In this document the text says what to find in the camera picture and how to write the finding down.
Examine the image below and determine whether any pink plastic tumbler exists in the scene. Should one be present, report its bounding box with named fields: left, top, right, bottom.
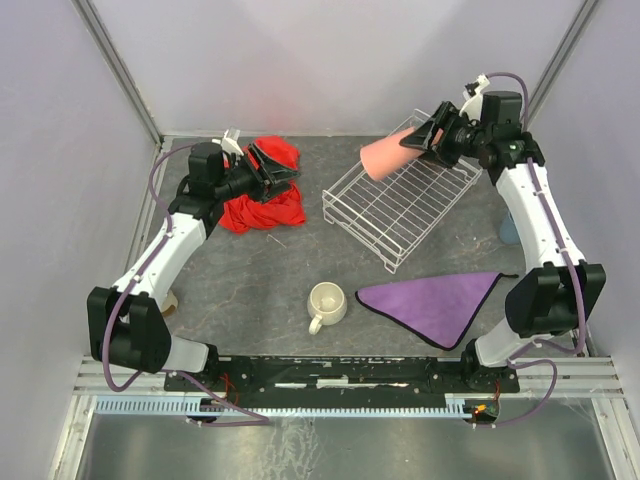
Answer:
left=360, top=127, right=422, bottom=181

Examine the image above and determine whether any beige cup behind arm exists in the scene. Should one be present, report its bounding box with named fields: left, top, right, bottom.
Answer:
left=160, top=290, right=178, bottom=317

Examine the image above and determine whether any white wire dish rack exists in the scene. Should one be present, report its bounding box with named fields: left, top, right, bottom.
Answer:
left=322, top=113, right=484, bottom=275

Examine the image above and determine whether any black mounting base plate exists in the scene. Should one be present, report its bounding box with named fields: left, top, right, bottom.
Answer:
left=194, top=355, right=520, bottom=409

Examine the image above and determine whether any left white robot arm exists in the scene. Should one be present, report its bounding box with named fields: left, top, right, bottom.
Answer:
left=87, top=139, right=299, bottom=373

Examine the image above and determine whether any light blue cable duct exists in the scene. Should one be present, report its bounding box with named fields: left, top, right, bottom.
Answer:
left=93, top=392, right=476, bottom=419

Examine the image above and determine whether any purple microfiber cloth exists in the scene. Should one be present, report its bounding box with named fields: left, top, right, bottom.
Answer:
left=355, top=272, right=518, bottom=351

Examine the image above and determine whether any blue plastic cup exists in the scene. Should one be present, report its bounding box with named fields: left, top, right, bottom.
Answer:
left=499, top=211, right=521, bottom=245

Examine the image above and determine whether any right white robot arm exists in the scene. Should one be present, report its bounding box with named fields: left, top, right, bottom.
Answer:
left=399, top=91, right=606, bottom=368

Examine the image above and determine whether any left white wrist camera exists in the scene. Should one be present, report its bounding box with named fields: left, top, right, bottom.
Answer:
left=211, top=127, right=244, bottom=157

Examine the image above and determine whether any cream ceramic mug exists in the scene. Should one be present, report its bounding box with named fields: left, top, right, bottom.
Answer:
left=307, top=282, right=347, bottom=335

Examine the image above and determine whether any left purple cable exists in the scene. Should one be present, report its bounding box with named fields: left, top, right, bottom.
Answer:
left=101, top=142, right=271, bottom=429

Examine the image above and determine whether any red crumpled cloth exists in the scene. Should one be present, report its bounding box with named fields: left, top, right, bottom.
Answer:
left=219, top=136, right=306, bottom=234

